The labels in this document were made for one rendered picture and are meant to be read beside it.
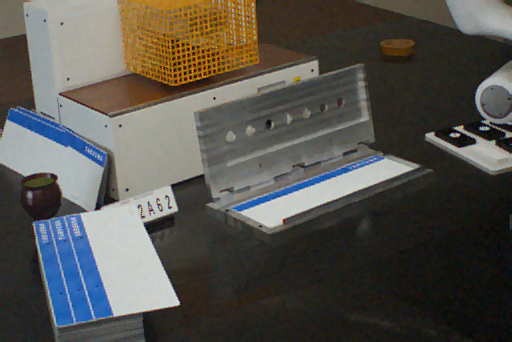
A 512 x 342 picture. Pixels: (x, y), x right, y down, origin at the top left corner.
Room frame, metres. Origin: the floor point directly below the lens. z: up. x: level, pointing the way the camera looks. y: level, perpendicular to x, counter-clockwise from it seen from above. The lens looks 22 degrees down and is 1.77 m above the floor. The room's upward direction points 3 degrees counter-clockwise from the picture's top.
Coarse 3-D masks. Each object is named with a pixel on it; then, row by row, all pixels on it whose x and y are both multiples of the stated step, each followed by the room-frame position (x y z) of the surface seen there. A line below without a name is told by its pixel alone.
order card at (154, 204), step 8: (152, 192) 1.94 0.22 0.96; (160, 192) 1.95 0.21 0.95; (168, 192) 1.96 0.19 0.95; (128, 200) 1.91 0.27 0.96; (136, 200) 1.92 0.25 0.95; (144, 200) 1.93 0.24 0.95; (152, 200) 1.93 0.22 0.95; (160, 200) 1.94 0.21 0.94; (168, 200) 1.95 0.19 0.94; (104, 208) 1.88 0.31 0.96; (136, 208) 1.91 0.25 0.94; (144, 208) 1.92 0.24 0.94; (152, 208) 1.93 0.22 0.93; (160, 208) 1.93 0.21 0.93; (168, 208) 1.94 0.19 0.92; (176, 208) 1.95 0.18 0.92; (144, 216) 1.91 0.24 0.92; (152, 216) 1.92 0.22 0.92; (160, 216) 1.93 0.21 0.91
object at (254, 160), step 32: (256, 96) 2.05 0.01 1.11; (288, 96) 2.10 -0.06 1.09; (320, 96) 2.15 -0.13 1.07; (352, 96) 2.20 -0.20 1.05; (224, 128) 2.00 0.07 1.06; (256, 128) 2.04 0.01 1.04; (288, 128) 2.09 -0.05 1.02; (320, 128) 2.14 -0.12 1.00; (352, 128) 2.17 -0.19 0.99; (224, 160) 1.97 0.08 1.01; (256, 160) 2.01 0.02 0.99; (288, 160) 2.06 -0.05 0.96; (320, 160) 2.11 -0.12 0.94
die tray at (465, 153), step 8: (488, 120) 2.39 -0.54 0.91; (456, 128) 2.34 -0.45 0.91; (496, 128) 2.33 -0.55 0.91; (432, 136) 2.30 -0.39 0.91; (472, 136) 2.29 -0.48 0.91; (440, 144) 2.25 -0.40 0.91; (448, 144) 2.24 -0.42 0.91; (488, 144) 2.23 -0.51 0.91; (456, 152) 2.19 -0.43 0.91; (464, 152) 2.19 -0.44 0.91; (472, 152) 2.18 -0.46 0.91; (504, 152) 2.17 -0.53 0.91; (464, 160) 2.17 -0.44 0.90; (472, 160) 2.14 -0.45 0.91; (480, 160) 2.13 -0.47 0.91; (488, 160) 2.13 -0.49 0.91; (480, 168) 2.11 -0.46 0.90; (488, 168) 2.09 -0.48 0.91; (496, 168) 2.08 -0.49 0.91; (504, 168) 2.08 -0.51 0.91
